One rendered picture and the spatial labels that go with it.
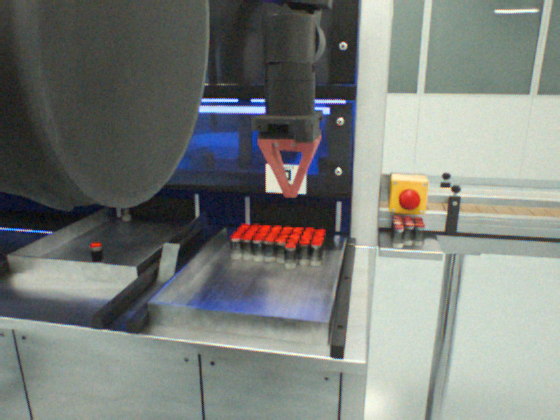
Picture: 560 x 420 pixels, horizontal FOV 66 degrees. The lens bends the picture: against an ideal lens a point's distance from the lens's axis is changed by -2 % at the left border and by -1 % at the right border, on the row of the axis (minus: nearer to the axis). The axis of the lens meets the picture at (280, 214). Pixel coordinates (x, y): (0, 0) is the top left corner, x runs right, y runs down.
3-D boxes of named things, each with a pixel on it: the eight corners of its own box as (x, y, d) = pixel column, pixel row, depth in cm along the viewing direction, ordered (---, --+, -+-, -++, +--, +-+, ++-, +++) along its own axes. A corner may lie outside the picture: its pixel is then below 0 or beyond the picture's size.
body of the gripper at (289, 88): (323, 124, 55) (324, 62, 53) (310, 136, 45) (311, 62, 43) (273, 124, 56) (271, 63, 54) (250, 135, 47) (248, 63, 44)
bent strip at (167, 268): (167, 272, 81) (164, 242, 79) (182, 273, 80) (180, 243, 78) (126, 310, 67) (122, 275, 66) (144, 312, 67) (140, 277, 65)
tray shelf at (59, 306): (95, 223, 114) (94, 216, 113) (369, 242, 100) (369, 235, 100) (-82, 317, 69) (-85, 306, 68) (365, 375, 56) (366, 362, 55)
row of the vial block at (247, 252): (232, 255, 88) (232, 233, 87) (322, 262, 84) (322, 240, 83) (229, 259, 86) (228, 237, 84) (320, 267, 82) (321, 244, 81)
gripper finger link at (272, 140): (323, 188, 57) (324, 114, 54) (315, 204, 51) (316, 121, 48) (272, 185, 59) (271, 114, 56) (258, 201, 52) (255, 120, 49)
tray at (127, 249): (111, 217, 112) (110, 204, 111) (207, 224, 107) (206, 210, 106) (10, 272, 80) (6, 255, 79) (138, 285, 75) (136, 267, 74)
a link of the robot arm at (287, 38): (256, 3, 45) (311, 0, 43) (271, 11, 51) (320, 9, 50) (258, 73, 47) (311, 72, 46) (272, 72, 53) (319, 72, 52)
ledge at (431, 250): (378, 234, 106) (378, 227, 105) (433, 238, 103) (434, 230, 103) (378, 256, 93) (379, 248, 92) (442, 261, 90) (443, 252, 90)
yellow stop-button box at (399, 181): (387, 204, 96) (390, 171, 93) (422, 206, 94) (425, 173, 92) (389, 214, 88) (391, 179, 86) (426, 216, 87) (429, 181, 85)
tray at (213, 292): (225, 242, 95) (224, 227, 94) (345, 251, 90) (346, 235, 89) (149, 323, 64) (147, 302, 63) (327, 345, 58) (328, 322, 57)
